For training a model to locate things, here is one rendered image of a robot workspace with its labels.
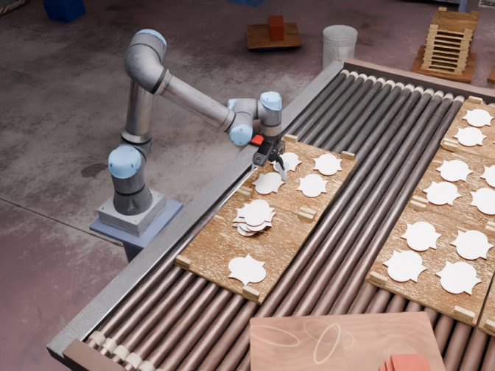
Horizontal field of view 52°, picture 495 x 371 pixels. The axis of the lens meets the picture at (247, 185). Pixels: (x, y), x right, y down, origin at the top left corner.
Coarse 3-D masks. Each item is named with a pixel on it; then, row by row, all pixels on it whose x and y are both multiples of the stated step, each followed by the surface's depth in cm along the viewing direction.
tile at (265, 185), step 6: (270, 174) 208; (276, 174) 208; (258, 180) 205; (264, 180) 205; (270, 180) 205; (276, 180) 205; (258, 186) 203; (264, 186) 202; (270, 186) 202; (276, 186) 202; (258, 192) 200; (264, 192) 200; (270, 192) 200; (276, 192) 200
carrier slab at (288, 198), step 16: (288, 144) 224; (304, 144) 224; (304, 160) 215; (352, 160) 214; (256, 176) 209; (288, 176) 208; (304, 176) 208; (320, 176) 207; (336, 176) 207; (272, 192) 201; (288, 192) 201; (336, 192) 200; (288, 208) 194; (320, 208) 193
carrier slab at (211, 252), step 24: (216, 216) 192; (288, 216) 190; (216, 240) 183; (240, 240) 183; (264, 240) 182; (288, 240) 182; (192, 264) 175; (216, 264) 175; (264, 264) 174; (288, 264) 174; (240, 288) 167; (264, 288) 166
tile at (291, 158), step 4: (288, 152) 218; (284, 156) 217; (288, 156) 216; (292, 156) 216; (296, 156) 216; (284, 160) 214; (288, 160) 214; (292, 160) 214; (296, 160) 214; (272, 164) 214; (292, 164) 212; (296, 164) 212; (292, 168) 210
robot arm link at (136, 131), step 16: (144, 32) 170; (128, 48) 166; (160, 48) 169; (144, 96) 180; (128, 112) 186; (144, 112) 185; (128, 128) 190; (144, 128) 190; (128, 144) 192; (144, 144) 194
